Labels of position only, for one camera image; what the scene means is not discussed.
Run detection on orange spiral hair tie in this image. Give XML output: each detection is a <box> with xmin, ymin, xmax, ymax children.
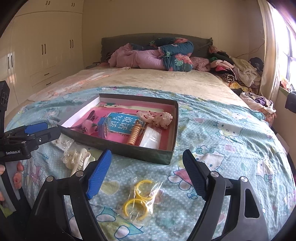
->
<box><xmin>126</xmin><ymin>123</ymin><xmax>142</xmax><ymax>146</ymax></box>

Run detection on window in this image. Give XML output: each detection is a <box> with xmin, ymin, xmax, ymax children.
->
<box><xmin>270</xmin><ymin>4</ymin><xmax>295</xmax><ymax>92</ymax></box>

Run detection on person's left hand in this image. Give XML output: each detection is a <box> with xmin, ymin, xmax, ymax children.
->
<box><xmin>0</xmin><ymin>161</ymin><xmax>24</xmax><ymax>202</ymax></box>

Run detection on yellow rings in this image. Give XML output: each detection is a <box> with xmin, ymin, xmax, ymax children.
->
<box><xmin>116</xmin><ymin>177</ymin><xmax>164</xmax><ymax>227</ymax></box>

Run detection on pink pompom hair tie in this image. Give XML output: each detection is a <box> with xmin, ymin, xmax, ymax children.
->
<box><xmin>82</xmin><ymin>119</ymin><xmax>99</xmax><ymax>134</ymax></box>

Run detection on pink blue children's book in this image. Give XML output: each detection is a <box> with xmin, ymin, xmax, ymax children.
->
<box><xmin>81</xmin><ymin>102</ymin><xmax>175</xmax><ymax>150</ymax></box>

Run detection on hello kitty blue blanket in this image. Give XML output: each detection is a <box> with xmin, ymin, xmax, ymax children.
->
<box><xmin>7</xmin><ymin>87</ymin><xmax>295</xmax><ymax>240</ymax></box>

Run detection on dark shallow cardboard box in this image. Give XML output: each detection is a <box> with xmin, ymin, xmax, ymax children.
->
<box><xmin>58</xmin><ymin>93</ymin><xmax>179</xmax><ymax>165</ymax></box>

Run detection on pile of clothes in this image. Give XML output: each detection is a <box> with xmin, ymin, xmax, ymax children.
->
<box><xmin>209</xmin><ymin>45</ymin><xmax>276</xmax><ymax>126</ymax></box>

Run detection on small clear plastic bag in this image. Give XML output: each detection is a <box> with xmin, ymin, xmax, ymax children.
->
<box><xmin>139</xmin><ymin>126</ymin><xmax>162</xmax><ymax>150</ymax></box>

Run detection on maroon hair clip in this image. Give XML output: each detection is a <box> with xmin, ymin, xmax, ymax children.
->
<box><xmin>69</xmin><ymin>110</ymin><xmax>97</xmax><ymax>135</ymax></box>

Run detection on cream wardrobe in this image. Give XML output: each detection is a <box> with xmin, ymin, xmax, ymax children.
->
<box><xmin>1</xmin><ymin>0</ymin><xmax>84</xmax><ymax>113</ymax></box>

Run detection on pink quilt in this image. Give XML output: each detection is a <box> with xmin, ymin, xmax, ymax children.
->
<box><xmin>108</xmin><ymin>43</ymin><xmax>211</xmax><ymax>72</ymax></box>

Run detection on beige curtain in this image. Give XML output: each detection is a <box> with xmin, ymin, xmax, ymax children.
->
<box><xmin>258</xmin><ymin>1</ymin><xmax>287</xmax><ymax>102</ymax></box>

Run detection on dark floral quilt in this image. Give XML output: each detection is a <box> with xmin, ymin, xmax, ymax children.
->
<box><xmin>130</xmin><ymin>37</ymin><xmax>194</xmax><ymax>72</ymax></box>

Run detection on sheer cherry print scrunchie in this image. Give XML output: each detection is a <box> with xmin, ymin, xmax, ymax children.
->
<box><xmin>137</xmin><ymin>111</ymin><xmax>173</xmax><ymax>130</ymax></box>

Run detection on cream claw hair clip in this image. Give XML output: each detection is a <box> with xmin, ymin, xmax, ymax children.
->
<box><xmin>62</xmin><ymin>148</ymin><xmax>95</xmax><ymax>176</ymax></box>

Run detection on beige bed sheet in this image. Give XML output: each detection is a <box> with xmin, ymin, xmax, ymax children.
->
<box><xmin>28</xmin><ymin>67</ymin><xmax>247</xmax><ymax>107</ymax></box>

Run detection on dark green headboard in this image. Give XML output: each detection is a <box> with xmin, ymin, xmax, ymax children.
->
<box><xmin>100</xmin><ymin>33</ymin><xmax>213</xmax><ymax>62</ymax></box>

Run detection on small blue box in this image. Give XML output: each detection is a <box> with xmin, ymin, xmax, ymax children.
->
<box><xmin>97</xmin><ymin>117</ymin><xmax>110</xmax><ymax>139</ymax></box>

